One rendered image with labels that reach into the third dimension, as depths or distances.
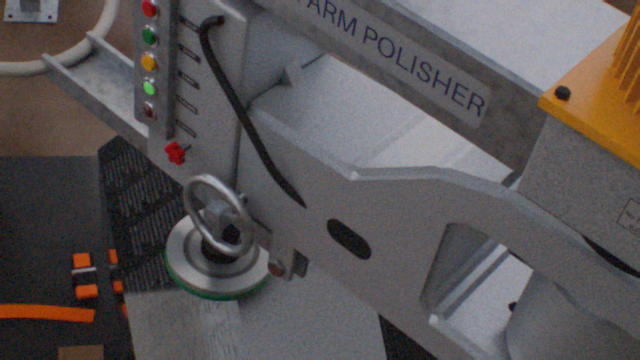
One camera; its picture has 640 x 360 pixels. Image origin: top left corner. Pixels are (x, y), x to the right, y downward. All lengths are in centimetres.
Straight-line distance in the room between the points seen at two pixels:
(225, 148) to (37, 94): 209
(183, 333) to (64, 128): 157
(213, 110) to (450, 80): 46
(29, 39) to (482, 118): 282
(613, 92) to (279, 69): 56
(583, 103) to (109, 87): 111
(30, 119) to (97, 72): 149
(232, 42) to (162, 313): 81
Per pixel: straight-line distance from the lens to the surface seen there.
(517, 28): 108
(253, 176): 142
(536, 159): 102
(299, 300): 183
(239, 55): 129
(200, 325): 186
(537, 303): 122
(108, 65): 191
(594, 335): 118
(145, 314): 199
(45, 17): 379
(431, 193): 118
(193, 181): 143
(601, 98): 98
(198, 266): 179
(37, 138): 329
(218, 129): 141
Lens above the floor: 230
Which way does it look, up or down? 46 degrees down
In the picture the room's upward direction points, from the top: 11 degrees clockwise
